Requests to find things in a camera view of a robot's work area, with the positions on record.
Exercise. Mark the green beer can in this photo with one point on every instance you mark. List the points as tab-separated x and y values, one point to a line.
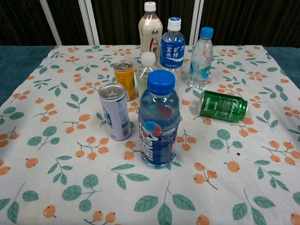
222	106

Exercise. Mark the blue sports drink bottle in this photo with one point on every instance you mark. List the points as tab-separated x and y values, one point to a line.
157	122

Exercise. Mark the white and blue can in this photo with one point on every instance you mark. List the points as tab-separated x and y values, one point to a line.
114	112

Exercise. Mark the orange drink can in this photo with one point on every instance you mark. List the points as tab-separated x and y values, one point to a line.
124	79

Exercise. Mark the small clear bottle white cap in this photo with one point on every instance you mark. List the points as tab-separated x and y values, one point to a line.
145	70

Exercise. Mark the water bottle blue label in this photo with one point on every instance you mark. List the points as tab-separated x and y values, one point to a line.
172	51

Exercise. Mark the clear water bottle blue cap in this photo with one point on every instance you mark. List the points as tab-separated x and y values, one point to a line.
200	63

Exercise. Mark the milk tea bottle white cap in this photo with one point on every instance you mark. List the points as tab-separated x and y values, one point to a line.
150	30

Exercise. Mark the floral orange leaf tablecloth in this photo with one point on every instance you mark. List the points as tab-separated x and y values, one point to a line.
70	164

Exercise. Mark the white frame post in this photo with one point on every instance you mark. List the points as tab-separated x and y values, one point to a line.
90	22
50	22
196	22

